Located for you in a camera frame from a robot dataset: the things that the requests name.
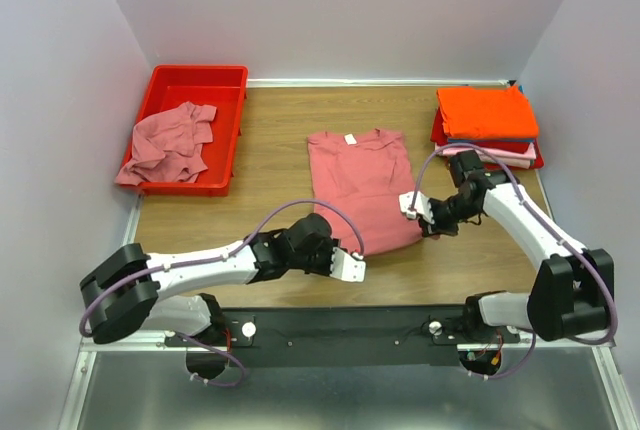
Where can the salmon pink t-shirt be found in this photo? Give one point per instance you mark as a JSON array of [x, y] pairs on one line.
[[363, 176]]

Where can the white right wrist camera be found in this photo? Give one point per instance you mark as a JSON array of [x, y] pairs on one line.
[[414, 205]]

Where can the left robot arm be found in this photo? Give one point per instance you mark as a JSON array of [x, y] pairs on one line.
[[121, 292]]

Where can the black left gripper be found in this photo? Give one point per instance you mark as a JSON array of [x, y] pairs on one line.
[[325, 260]]

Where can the light pink folded t-shirt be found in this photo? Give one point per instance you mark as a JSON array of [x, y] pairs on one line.
[[451, 150]]

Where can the orange folded t-shirt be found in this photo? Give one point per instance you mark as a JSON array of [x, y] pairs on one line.
[[486, 113]]

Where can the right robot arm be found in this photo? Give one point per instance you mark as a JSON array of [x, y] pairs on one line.
[[572, 296]]

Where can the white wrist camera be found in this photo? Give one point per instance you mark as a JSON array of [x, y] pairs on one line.
[[346, 267], [414, 205]]

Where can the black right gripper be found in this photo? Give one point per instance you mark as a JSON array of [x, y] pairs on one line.
[[447, 215]]

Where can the red plastic bin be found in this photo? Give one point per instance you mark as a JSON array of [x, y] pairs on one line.
[[223, 87]]

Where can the crumpled pink t-shirt in bin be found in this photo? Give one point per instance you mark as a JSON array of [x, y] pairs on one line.
[[167, 146]]

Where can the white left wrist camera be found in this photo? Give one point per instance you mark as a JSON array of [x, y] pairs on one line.
[[346, 267]]

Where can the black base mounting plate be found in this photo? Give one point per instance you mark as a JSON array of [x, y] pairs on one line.
[[355, 336]]

